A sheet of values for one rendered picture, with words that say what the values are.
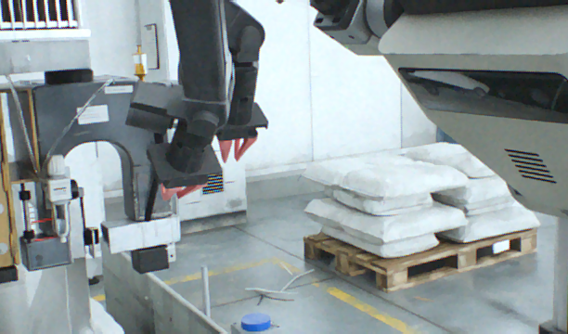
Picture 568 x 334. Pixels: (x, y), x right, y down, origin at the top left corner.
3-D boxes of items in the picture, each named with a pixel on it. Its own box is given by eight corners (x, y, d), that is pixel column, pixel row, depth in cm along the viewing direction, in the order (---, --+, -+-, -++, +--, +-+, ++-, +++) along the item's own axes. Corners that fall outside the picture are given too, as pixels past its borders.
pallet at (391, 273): (536, 251, 452) (537, 228, 449) (387, 293, 391) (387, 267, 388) (442, 224, 521) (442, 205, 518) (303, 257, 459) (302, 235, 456)
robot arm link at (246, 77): (264, 66, 114) (254, 47, 118) (222, 68, 112) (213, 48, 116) (259, 102, 118) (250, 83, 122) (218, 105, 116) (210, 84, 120)
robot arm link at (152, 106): (220, 122, 93) (230, 69, 97) (131, 99, 90) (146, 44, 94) (200, 163, 103) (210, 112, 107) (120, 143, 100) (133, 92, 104)
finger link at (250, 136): (203, 151, 130) (208, 109, 124) (241, 147, 132) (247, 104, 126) (215, 175, 125) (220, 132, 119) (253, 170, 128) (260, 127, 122)
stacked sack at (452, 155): (521, 173, 446) (522, 150, 443) (468, 184, 425) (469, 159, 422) (445, 160, 503) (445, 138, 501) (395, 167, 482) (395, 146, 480)
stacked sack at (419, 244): (442, 250, 416) (442, 229, 414) (381, 263, 395) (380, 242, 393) (372, 224, 473) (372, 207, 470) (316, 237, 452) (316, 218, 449)
